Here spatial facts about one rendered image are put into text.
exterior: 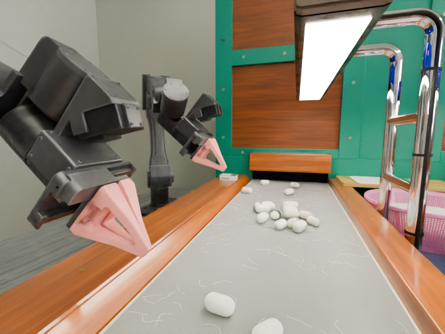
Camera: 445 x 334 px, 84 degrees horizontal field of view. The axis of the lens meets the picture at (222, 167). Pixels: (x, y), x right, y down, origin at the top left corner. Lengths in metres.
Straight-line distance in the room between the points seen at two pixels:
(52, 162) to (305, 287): 0.32
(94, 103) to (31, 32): 2.35
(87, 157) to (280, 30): 0.94
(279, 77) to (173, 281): 0.87
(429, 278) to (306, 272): 0.14
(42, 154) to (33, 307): 0.15
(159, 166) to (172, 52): 1.67
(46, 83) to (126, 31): 2.48
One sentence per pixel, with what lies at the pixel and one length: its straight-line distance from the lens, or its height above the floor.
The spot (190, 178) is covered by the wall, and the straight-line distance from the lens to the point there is 2.25.
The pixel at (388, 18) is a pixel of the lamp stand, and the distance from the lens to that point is 0.51.
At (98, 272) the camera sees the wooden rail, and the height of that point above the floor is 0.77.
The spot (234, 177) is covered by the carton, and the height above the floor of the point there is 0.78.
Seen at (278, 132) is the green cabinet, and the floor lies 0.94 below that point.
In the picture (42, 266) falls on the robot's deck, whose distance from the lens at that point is 0.65.
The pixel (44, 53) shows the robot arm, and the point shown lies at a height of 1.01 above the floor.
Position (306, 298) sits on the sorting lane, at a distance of 0.34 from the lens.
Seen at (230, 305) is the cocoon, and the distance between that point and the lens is 0.30.
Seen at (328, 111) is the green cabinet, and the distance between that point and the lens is 1.04.
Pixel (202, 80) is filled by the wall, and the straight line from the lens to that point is 2.20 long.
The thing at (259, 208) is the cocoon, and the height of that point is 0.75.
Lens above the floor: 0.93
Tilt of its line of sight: 8 degrees down
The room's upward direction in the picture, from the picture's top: straight up
